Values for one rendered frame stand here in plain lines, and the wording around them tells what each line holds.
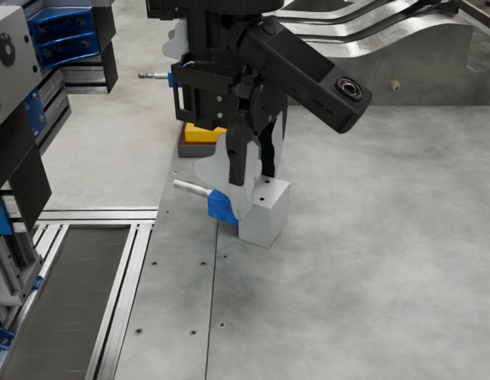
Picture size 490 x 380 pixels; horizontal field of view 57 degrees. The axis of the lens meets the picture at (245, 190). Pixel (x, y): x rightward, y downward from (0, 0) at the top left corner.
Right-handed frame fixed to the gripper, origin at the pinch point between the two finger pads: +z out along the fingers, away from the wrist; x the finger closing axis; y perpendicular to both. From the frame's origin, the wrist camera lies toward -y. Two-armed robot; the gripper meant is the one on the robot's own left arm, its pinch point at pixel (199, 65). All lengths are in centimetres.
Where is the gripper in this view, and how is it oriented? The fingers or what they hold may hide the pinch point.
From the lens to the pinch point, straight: 80.3
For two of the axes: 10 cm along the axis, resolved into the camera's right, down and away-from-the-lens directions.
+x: 0.0, 5.9, -8.1
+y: -10.0, 0.0, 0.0
